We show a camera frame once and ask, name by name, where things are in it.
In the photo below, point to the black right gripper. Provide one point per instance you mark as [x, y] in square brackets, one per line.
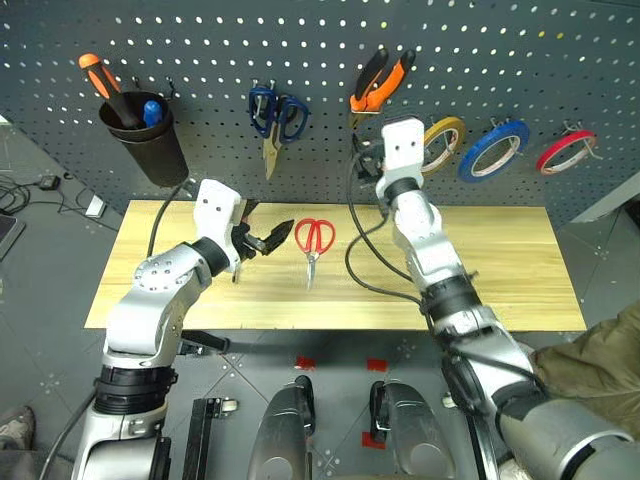
[371, 162]

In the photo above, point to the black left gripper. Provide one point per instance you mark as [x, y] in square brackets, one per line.
[246, 242]

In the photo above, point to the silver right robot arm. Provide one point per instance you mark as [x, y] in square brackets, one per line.
[465, 320]

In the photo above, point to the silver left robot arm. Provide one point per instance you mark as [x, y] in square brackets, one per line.
[145, 310]

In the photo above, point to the yellow tape roll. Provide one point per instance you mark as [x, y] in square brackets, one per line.
[434, 131]

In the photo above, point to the dark grey perforated pegboard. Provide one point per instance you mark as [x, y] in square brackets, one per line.
[320, 45]

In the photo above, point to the metal pegboard hook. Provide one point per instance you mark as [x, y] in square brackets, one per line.
[172, 86]
[500, 123]
[135, 84]
[260, 102]
[590, 142]

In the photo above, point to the blue tape roll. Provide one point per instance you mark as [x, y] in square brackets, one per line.
[467, 162]

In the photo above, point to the red tape roll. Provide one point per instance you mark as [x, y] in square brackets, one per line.
[550, 157]

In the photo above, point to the black table support bar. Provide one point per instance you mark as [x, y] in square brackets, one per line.
[250, 344]

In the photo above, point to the black cup holder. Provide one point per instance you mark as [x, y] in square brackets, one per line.
[155, 150]

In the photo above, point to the small white box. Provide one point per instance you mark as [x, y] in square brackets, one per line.
[95, 205]

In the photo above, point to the dark rounded robot foot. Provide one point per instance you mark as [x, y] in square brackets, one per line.
[280, 435]
[415, 435]

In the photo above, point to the black power adapter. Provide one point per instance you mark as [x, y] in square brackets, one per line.
[49, 182]

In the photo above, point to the grey flat device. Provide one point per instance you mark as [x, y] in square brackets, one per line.
[9, 235]

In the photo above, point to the brown shoe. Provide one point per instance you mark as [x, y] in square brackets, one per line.
[17, 427]

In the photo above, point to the olive green jacket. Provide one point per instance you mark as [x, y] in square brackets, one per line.
[595, 360]

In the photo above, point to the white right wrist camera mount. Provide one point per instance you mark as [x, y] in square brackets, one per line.
[402, 145]

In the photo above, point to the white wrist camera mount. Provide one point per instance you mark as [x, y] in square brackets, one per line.
[402, 145]
[215, 210]

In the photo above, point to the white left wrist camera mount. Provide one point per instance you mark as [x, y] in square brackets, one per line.
[215, 210]

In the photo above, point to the black metal rail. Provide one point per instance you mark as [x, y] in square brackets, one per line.
[200, 440]

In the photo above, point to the grey pegboard base bracket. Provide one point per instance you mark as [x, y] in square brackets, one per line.
[610, 197]

